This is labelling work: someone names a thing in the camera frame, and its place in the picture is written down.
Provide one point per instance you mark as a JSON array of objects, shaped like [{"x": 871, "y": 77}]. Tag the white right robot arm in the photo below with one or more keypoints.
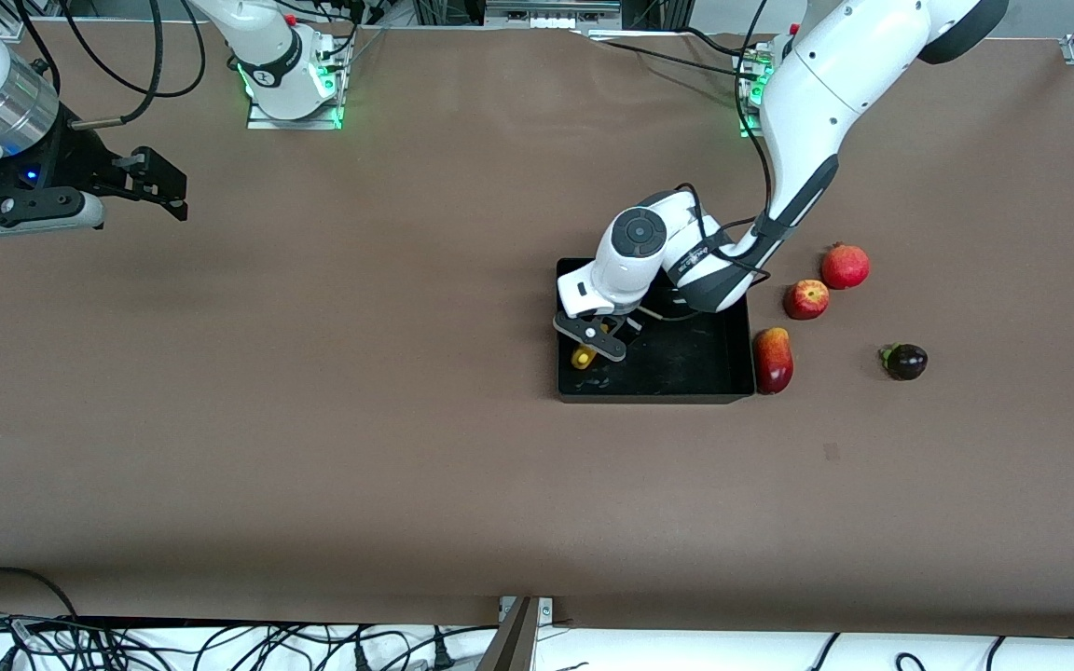
[{"x": 267, "y": 56}]

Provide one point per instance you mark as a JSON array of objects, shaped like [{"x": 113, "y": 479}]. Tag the grey metal equipment box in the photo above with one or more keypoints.
[{"x": 551, "y": 11}]

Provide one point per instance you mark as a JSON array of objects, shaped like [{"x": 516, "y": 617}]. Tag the yellow banana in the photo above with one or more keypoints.
[{"x": 583, "y": 358}]

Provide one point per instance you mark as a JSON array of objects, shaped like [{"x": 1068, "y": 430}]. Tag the black rectangular plastic box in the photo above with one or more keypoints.
[{"x": 686, "y": 368}]

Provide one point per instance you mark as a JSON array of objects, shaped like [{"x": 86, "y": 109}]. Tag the black power plug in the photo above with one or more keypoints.
[
  {"x": 442, "y": 654},
  {"x": 362, "y": 660}
]

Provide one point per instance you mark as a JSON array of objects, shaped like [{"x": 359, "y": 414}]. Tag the red yellow apple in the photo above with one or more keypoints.
[{"x": 806, "y": 300}]

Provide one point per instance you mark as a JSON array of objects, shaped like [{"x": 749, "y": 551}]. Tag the grey metal post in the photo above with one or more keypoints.
[{"x": 514, "y": 643}]

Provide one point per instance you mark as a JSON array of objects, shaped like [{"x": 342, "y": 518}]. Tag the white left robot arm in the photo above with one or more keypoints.
[{"x": 817, "y": 102}]

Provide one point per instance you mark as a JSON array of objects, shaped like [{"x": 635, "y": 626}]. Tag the dark purple mangosteen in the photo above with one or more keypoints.
[{"x": 907, "y": 362}]

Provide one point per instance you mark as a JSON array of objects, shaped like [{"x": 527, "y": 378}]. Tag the red pomegranate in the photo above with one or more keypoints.
[{"x": 846, "y": 267}]

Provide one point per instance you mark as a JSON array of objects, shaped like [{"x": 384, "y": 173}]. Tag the brown table cover mat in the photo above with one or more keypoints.
[{"x": 406, "y": 466}]

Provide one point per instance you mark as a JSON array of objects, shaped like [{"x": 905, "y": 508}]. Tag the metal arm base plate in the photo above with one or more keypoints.
[
  {"x": 747, "y": 130},
  {"x": 313, "y": 123}
]

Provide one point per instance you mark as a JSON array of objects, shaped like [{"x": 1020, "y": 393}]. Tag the small metal bracket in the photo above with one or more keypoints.
[{"x": 546, "y": 610}]

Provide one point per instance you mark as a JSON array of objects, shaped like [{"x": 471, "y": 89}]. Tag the red mango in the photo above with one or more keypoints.
[{"x": 773, "y": 362}]

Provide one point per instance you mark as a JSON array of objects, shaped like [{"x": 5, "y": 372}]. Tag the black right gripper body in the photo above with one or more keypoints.
[{"x": 80, "y": 163}]

